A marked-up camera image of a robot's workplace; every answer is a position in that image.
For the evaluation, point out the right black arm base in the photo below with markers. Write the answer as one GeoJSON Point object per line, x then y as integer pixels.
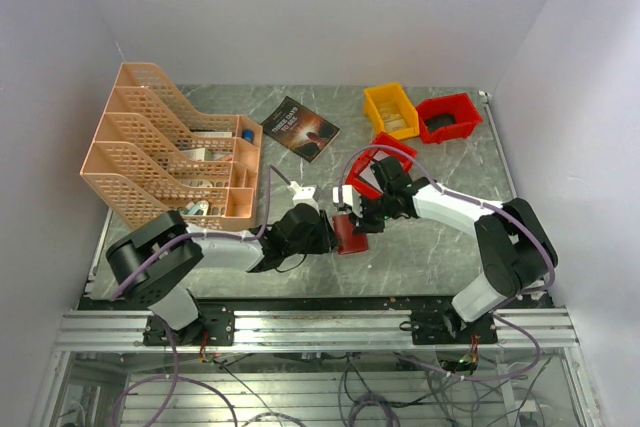
{"type": "Point", "coordinates": [446, 328]}

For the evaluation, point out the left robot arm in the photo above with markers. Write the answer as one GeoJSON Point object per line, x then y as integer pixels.
{"type": "Point", "coordinates": [150, 263]}

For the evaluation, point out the yellow plastic bin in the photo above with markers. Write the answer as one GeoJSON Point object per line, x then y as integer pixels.
{"type": "Point", "coordinates": [390, 111]}

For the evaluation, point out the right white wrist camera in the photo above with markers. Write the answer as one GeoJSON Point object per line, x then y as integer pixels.
{"type": "Point", "coordinates": [346, 198]}

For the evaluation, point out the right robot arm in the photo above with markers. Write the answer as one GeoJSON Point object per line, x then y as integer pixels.
{"type": "Point", "coordinates": [514, 249]}

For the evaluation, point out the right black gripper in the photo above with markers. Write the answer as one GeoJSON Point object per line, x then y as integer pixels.
{"type": "Point", "coordinates": [365, 224]}

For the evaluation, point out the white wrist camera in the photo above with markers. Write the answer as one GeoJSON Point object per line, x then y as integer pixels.
{"type": "Point", "coordinates": [346, 198]}
{"type": "Point", "coordinates": [303, 195]}

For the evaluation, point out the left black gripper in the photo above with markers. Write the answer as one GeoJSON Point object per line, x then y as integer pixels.
{"type": "Point", "coordinates": [327, 239]}

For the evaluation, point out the red bin with dark item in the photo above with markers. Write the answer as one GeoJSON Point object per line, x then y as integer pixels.
{"type": "Point", "coordinates": [460, 105]}

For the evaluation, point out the dark item in red bin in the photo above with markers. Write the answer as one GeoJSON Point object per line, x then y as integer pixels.
{"type": "Point", "coordinates": [439, 121]}

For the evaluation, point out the aluminium mounting rail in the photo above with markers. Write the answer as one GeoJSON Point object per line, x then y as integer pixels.
{"type": "Point", "coordinates": [308, 331]}

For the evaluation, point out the blue bottle cap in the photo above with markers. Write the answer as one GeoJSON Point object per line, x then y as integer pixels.
{"type": "Point", "coordinates": [248, 135]}

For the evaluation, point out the red bin with cards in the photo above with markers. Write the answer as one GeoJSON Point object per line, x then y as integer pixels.
{"type": "Point", "coordinates": [361, 175]}

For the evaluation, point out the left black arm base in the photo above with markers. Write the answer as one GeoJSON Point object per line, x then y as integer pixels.
{"type": "Point", "coordinates": [215, 327]}

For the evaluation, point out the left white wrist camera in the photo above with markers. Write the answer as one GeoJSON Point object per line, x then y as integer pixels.
{"type": "Point", "coordinates": [303, 195]}

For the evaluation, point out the dark paperback book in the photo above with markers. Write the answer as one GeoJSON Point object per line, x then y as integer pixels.
{"type": "Point", "coordinates": [299, 129]}

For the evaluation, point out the pink mesh file organizer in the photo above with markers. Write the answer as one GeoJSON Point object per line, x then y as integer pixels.
{"type": "Point", "coordinates": [153, 151]}

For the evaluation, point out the red leather card holder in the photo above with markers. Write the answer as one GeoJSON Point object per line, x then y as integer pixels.
{"type": "Point", "coordinates": [348, 241]}

